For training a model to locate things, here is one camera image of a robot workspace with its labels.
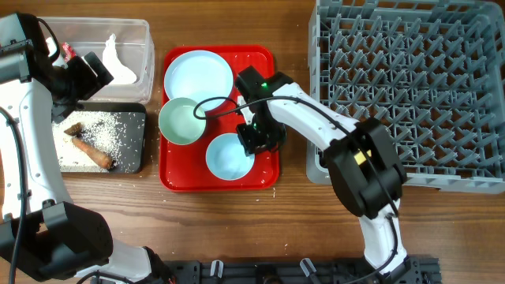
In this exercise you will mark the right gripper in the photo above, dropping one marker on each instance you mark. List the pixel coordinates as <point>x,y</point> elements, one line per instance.
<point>251,145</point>

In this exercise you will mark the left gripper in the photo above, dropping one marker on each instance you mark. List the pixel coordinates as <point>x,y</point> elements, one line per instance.
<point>91,83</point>

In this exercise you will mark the red snack wrapper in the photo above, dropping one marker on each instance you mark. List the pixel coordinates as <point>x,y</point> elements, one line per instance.
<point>67,51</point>

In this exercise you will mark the white napkin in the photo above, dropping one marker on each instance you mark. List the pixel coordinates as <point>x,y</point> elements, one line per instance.
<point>121,74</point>

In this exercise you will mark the small light blue bowl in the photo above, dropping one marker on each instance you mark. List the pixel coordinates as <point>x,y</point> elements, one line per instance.
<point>227,159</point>

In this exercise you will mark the brown food scrap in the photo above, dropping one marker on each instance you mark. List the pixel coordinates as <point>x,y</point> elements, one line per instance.
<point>75,130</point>

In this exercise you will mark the pile of white rice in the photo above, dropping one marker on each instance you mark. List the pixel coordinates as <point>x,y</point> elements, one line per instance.
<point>106,134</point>

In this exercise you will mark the orange carrot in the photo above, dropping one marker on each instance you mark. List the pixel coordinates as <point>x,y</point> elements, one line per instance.
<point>100,158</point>

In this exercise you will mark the green bowl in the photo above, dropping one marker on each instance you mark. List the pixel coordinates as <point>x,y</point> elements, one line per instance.
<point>181,122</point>

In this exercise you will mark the large light blue plate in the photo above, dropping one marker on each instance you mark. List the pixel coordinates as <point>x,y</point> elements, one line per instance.
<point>199,75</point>

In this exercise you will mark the white plastic spoon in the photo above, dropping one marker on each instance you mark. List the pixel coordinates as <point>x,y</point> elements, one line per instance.
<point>245,111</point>

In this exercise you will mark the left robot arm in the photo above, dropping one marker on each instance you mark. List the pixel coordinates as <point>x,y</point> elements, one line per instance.
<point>43,232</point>

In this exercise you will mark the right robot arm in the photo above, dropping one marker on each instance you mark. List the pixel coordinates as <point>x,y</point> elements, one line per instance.
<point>365,171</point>

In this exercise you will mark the black waste tray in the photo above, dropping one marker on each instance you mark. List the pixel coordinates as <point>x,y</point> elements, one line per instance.
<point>126,138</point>

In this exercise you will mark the grey dishwasher rack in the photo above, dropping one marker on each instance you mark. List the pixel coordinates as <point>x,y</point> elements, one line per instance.
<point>431,71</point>

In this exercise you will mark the red serving tray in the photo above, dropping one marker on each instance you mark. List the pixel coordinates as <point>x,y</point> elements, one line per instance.
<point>183,168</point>

